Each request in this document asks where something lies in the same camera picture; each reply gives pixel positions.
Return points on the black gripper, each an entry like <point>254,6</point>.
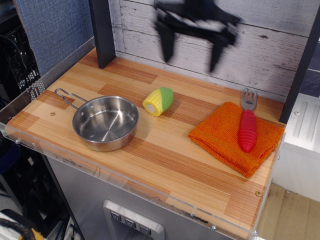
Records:
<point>202,19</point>

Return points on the yellow green toy corn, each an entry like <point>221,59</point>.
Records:
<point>158,101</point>

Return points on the dark frame post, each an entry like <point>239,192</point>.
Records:
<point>301,70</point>
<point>103,32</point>

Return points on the dark left frame post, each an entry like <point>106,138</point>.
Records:
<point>103,32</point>

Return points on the black equipment rack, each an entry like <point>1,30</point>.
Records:
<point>18,67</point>

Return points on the steel pot with handle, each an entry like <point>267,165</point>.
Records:
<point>105,123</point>

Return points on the white side counter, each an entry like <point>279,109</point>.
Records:
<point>298,166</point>

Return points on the dark right frame post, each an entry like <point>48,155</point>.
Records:
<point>301,70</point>

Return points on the red handled grey fork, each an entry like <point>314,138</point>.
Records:
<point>247,133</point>

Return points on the orange knitted cloth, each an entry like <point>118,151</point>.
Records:
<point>218,134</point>

